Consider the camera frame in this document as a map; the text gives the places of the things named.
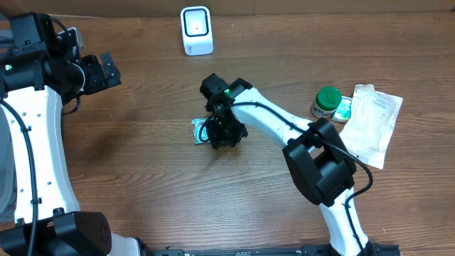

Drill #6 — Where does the teal snack packet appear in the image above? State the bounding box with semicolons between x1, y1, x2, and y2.
191;117;210;144

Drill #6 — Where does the green lid jar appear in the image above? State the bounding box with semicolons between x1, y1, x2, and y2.
311;86;342;118

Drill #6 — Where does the teal Kleenex tissue pack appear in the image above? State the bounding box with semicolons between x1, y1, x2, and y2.
331;96;352;123

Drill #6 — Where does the clear snack bag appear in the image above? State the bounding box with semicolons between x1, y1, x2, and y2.
340;84;403;169

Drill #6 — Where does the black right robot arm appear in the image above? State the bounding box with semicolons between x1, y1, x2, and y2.
200;73;370;255

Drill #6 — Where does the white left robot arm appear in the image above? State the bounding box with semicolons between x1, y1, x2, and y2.
1;12;148;255

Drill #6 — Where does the white barcode scanner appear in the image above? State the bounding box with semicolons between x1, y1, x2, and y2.
181;6;214;56

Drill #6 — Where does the grey plastic basket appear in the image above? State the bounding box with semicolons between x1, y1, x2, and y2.
0;109;17;223

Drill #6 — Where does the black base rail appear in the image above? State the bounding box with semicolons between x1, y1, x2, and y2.
139;243;402;256

